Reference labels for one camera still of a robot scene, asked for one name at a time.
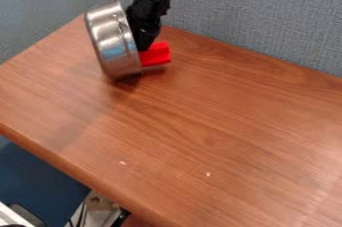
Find red rectangular block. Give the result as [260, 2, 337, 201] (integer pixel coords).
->
[138, 41, 170, 67]

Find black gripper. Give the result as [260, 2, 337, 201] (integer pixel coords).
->
[126, 0, 170, 51]

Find white object bottom left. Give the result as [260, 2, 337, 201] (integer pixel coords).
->
[0, 201, 45, 227]

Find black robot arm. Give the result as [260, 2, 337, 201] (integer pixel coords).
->
[125, 0, 170, 51]

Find metal table leg bracket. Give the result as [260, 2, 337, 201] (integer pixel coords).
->
[65, 191, 129, 227]

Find stainless steel pot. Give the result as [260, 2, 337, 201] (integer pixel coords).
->
[84, 0, 142, 80]

